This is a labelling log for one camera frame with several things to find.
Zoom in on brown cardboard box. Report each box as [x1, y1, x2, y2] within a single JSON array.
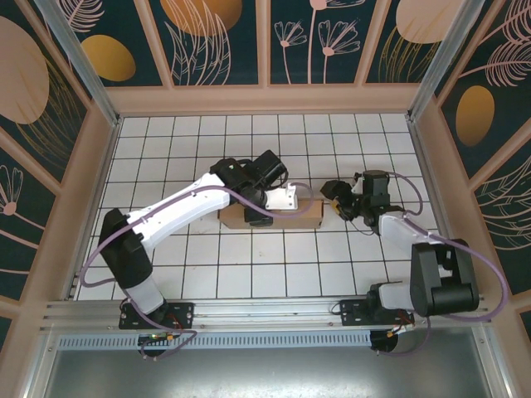
[[218, 197, 325, 231]]

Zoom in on grey metal sheet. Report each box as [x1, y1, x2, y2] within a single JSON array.
[[39, 347, 494, 398]]

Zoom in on small green circuit board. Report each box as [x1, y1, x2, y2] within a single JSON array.
[[139, 331, 178, 346]]

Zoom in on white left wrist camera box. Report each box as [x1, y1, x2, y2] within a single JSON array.
[[264, 183, 300, 211]]

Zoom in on aluminium extrusion rail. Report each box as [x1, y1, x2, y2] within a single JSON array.
[[41, 294, 486, 332]]

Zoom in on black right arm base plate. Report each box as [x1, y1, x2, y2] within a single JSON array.
[[339, 298, 415, 328]]

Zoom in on wall panel with orange ellipse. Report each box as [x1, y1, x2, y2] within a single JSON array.
[[437, 24, 531, 182]]

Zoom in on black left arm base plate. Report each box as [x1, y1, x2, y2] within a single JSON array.
[[119, 301, 196, 331]]

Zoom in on grey slotted cable duct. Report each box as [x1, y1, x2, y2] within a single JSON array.
[[56, 330, 373, 349]]

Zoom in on wall panel with flower outlines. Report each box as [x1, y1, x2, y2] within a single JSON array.
[[269, 0, 377, 86]]

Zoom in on aluminium frame post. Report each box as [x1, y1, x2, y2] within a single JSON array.
[[406, 0, 494, 122], [33, 0, 122, 129]]

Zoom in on wall panel with leaf outline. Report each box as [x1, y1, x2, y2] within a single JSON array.
[[149, 0, 266, 87]]

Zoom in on wall panel with pink circle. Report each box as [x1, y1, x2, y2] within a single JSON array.
[[363, 0, 470, 85]]

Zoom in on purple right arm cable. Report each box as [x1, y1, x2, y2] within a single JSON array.
[[385, 172, 509, 357]]

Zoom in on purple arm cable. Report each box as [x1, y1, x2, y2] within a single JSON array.
[[385, 172, 509, 357], [80, 182, 314, 362]]

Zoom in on wall panel with orange oval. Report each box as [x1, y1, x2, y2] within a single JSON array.
[[68, 0, 172, 88]]

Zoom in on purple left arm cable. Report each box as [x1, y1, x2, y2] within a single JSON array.
[[80, 182, 314, 362]]

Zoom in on wall panel with small flower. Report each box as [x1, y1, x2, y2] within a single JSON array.
[[0, 144, 59, 302]]

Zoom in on wall panel with pink oval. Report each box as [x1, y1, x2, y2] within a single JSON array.
[[0, 0, 91, 190]]

